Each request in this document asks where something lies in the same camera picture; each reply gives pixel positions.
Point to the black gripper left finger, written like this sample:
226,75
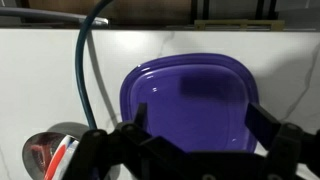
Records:
133,146

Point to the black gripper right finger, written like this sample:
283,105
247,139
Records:
266,125

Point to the purple square plastic lid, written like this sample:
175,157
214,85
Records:
193,113

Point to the white red blue tube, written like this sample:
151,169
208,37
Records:
57,159

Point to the round steel bowl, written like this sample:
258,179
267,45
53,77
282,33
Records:
36,150

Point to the light wooden board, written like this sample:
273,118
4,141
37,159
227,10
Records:
240,24

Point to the grey metal bar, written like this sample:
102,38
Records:
50,15

